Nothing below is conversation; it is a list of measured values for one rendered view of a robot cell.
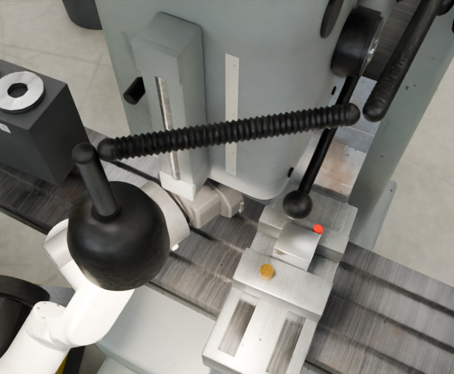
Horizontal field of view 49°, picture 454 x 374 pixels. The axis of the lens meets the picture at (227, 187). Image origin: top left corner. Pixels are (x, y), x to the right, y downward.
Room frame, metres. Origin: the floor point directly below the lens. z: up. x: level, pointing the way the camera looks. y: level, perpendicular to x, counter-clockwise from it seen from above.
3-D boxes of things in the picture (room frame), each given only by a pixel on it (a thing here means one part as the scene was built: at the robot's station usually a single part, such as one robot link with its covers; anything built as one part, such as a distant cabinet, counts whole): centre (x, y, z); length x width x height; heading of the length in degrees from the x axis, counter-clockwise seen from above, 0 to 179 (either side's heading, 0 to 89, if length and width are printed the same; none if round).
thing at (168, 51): (0.29, 0.04, 1.45); 0.04 x 0.04 x 0.21; 63
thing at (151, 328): (0.39, -0.01, 0.81); 0.50 x 0.35 x 0.12; 153
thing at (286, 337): (0.31, -0.10, 1.00); 0.35 x 0.15 x 0.11; 156
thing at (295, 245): (0.34, -0.11, 1.06); 0.06 x 0.05 x 0.06; 66
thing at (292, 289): (0.29, -0.09, 1.04); 0.15 x 0.06 x 0.04; 66
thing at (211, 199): (0.33, 0.06, 1.23); 0.13 x 0.12 x 0.10; 42
